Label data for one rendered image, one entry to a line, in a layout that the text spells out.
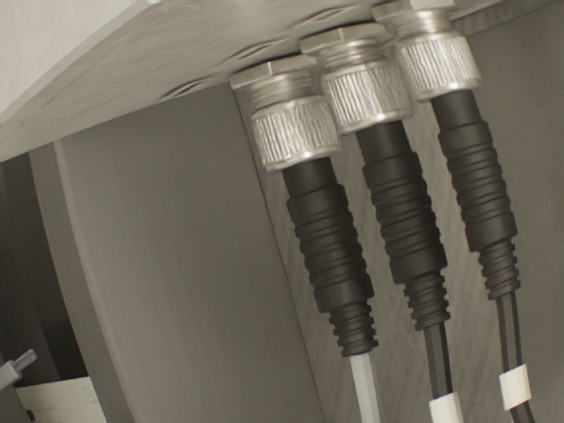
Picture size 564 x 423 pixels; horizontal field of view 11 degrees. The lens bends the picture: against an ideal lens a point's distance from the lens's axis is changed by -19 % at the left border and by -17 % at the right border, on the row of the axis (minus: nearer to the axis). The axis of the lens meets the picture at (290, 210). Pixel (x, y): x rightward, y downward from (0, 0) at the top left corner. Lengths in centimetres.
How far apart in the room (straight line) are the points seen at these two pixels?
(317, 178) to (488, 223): 7
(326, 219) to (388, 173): 4
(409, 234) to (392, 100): 2
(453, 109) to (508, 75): 5
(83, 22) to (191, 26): 4
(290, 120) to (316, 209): 2
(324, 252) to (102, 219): 11
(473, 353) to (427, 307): 7
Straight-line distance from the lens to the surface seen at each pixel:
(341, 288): 66
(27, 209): 172
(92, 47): 52
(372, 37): 63
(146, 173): 77
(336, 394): 77
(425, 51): 60
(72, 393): 163
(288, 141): 66
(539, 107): 64
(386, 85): 63
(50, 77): 55
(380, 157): 63
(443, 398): 64
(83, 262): 76
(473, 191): 60
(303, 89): 67
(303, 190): 67
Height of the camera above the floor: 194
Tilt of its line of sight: 40 degrees down
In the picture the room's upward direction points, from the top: 6 degrees clockwise
